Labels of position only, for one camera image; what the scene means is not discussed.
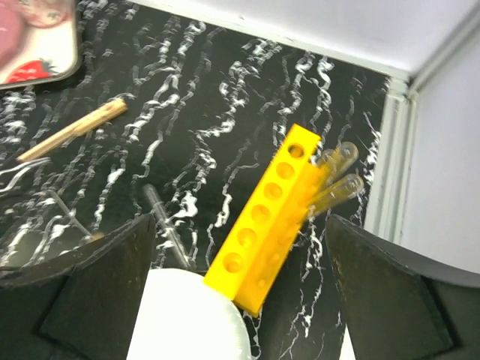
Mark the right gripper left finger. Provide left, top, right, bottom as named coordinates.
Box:
left=1, top=214, right=156, bottom=359

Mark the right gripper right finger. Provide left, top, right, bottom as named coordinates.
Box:
left=325, top=215, right=479, bottom=359

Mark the glass test tube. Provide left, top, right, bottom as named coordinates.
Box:
left=143, top=184, right=195, bottom=271
left=309, top=173, right=365, bottom=216
left=316, top=142, right=359, bottom=184

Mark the yellow test tube rack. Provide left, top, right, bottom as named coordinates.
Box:
left=204, top=124, right=322, bottom=317

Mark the white paper plate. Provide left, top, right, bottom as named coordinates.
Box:
left=127, top=268, right=252, bottom=360

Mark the wooden clothespin clamp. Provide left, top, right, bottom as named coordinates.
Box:
left=16, top=98, right=128, bottom=163

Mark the strawberry pattern tray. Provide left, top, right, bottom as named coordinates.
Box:
left=1, top=1, right=80, bottom=90

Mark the pink dotted plate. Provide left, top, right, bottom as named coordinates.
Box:
left=1, top=1, right=32, bottom=68

